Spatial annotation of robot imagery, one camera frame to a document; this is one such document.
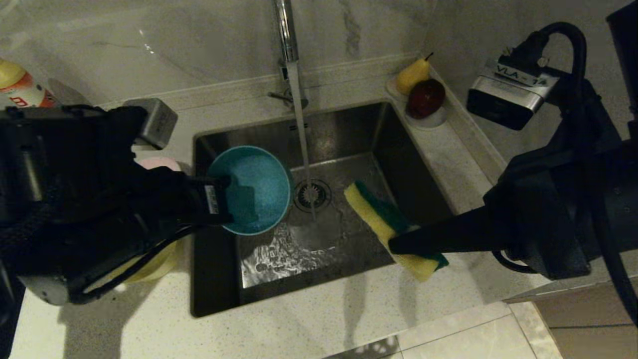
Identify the small white dish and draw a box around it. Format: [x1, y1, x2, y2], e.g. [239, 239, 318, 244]
[385, 75, 410, 103]
[403, 102, 448, 131]

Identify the dark red apple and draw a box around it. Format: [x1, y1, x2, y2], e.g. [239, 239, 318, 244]
[406, 80, 445, 120]

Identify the green and yellow sponge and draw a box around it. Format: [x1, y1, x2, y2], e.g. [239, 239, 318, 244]
[344, 180, 449, 283]

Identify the yellow pear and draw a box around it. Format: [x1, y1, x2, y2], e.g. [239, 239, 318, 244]
[396, 54, 433, 97]

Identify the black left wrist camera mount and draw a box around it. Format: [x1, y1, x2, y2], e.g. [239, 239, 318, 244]
[60, 98, 178, 168]

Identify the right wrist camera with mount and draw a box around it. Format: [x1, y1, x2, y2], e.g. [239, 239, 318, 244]
[467, 30, 614, 150]

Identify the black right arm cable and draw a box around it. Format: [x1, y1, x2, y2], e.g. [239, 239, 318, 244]
[492, 21, 638, 327]

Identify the stainless steel sink basin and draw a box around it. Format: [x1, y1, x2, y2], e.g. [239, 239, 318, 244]
[192, 102, 470, 317]

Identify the pink plastic bowl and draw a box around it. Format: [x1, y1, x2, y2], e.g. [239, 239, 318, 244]
[136, 157, 182, 173]

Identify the blue plastic bowl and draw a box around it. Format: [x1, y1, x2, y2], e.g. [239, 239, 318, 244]
[206, 146, 294, 236]

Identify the yellow-capped orange dish soap bottle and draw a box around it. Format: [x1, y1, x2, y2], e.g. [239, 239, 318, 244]
[0, 59, 60, 109]

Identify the round metal drain strainer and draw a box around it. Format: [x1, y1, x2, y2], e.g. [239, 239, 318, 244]
[293, 179, 332, 214]

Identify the yellow plastic bowl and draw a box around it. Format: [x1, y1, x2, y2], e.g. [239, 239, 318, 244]
[85, 238, 183, 286]

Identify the chrome faucet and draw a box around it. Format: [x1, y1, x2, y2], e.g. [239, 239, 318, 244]
[268, 0, 310, 111]

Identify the running water stream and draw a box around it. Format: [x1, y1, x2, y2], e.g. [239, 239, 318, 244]
[288, 62, 318, 220]

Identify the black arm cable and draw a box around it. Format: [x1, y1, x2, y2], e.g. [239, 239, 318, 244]
[492, 21, 638, 327]
[82, 224, 196, 296]

